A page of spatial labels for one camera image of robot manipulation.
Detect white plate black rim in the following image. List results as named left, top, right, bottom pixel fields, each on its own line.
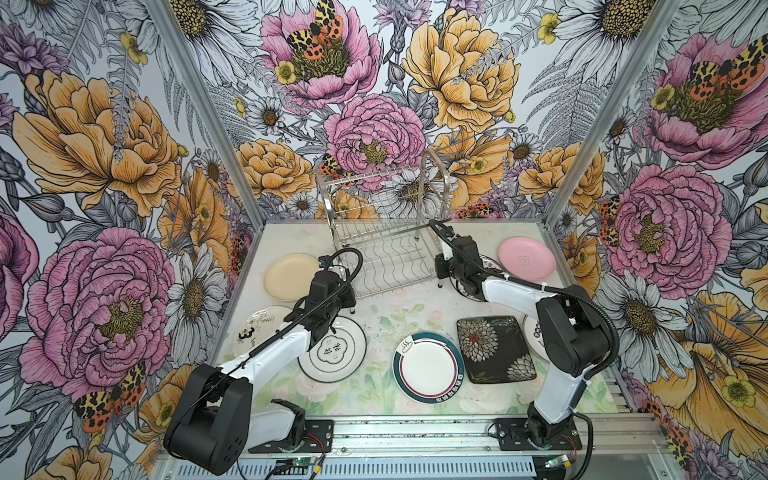
left=298, top=316, right=368, bottom=384

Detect black square floral plate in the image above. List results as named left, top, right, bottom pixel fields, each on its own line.
left=457, top=316, right=537, bottom=385

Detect chrome wire dish rack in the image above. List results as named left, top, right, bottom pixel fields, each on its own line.
left=317, top=149, right=452, bottom=298

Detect white plate green red rim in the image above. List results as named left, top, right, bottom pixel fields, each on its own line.
left=392, top=332, right=466, bottom=405

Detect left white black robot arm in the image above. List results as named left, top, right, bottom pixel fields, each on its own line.
left=163, top=247, right=364, bottom=475

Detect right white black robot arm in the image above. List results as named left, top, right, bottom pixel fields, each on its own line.
left=428, top=219, right=619, bottom=449

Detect white plate orange sunburst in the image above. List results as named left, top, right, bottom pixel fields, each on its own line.
left=452, top=254, right=506, bottom=302

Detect cream round plate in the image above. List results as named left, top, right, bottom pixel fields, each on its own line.
left=263, top=253, right=318, bottom=302

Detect pink round plate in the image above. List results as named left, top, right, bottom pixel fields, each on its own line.
left=497, top=237, right=556, bottom=282

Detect white plate with black drawing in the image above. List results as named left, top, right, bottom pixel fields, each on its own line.
left=231, top=305, right=291, bottom=357

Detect white plate red characters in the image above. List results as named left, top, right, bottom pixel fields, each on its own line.
left=523, top=315, right=549, bottom=361

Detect green circuit board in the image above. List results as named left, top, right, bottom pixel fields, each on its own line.
left=275, top=457, right=321, bottom=470

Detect white vented panel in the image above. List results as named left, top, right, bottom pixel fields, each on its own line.
left=165, top=456, right=537, bottom=479

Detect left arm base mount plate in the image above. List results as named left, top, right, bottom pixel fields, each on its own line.
left=247, top=419, right=335, bottom=454

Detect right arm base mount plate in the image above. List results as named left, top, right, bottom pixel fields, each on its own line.
left=488, top=417, right=582, bottom=452

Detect aluminium front rail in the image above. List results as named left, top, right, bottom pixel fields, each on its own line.
left=152, top=413, right=673, bottom=460

